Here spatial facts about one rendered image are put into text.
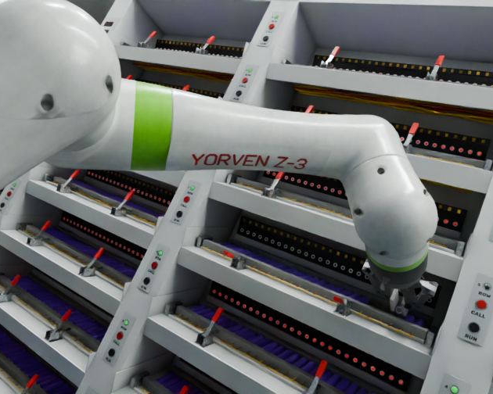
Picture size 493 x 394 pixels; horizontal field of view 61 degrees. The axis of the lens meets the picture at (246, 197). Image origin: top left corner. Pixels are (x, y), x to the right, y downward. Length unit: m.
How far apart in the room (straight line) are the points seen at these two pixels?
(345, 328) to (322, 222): 0.23
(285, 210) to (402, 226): 0.46
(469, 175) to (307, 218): 0.34
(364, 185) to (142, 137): 0.30
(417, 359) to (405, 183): 0.39
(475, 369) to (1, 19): 0.82
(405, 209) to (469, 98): 0.52
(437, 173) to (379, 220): 0.41
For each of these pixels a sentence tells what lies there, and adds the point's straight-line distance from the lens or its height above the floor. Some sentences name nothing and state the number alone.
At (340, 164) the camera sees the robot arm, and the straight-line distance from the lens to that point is 0.62.
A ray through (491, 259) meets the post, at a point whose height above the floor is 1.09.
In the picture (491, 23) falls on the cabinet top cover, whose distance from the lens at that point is 1.22.
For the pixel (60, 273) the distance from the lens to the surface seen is 1.32.
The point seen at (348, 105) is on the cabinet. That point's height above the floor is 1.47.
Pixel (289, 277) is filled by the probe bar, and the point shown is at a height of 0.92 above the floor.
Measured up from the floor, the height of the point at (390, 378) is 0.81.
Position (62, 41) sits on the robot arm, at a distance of 0.37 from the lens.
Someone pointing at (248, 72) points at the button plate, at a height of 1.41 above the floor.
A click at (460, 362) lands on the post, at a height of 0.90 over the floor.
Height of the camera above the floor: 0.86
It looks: 11 degrees up
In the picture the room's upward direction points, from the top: 25 degrees clockwise
